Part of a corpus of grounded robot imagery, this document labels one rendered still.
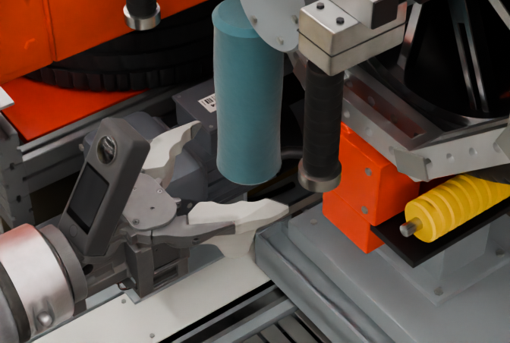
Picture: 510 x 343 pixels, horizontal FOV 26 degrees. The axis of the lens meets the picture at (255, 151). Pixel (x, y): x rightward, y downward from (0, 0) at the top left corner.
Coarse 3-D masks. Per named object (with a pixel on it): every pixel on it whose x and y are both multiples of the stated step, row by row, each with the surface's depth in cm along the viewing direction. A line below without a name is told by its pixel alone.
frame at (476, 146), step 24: (360, 72) 146; (360, 96) 146; (384, 96) 142; (360, 120) 140; (384, 120) 138; (408, 120) 139; (504, 120) 124; (384, 144) 138; (408, 144) 135; (432, 144) 131; (456, 144) 126; (480, 144) 122; (504, 144) 118; (408, 168) 135; (432, 168) 132; (456, 168) 128; (480, 168) 124
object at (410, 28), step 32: (448, 0) 133; (480, 0) 157; (416, 32) 141; (448, 32) 152; (480, 32) 133; (384, 64) 147; (416, 64) 148; (448, 64) 148; (480, 64) 133; (416, 96) 143; (448, 96) 142; (480, 96) 135
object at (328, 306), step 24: (288, 216) 189; (264, 240) 185; (288, 240) 188; (264, 264) 188; (288, 264) 181; (312, 264) 184; (288, 288) 184; (312, 288) 177; (336, 288) 180; (312, 312) 180; (336, 312) 174; (360, 312) 176; (336, 336) 176; (360, 336) 170; (384, 336) 173
